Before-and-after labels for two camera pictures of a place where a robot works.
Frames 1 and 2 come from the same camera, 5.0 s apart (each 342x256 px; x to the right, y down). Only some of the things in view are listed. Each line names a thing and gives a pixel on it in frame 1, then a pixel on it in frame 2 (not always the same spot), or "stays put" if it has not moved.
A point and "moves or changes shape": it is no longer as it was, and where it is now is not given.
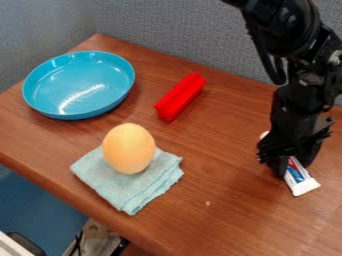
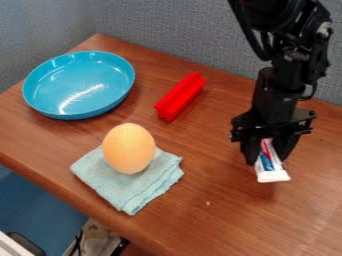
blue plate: x=77 y=84 stays put
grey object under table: x=97 y=240 stays put
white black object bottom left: x=17 y=245 stays put
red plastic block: x=181 y=96 stays put
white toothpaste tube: x=297 y=175 moves or changes shape
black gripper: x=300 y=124 -> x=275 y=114
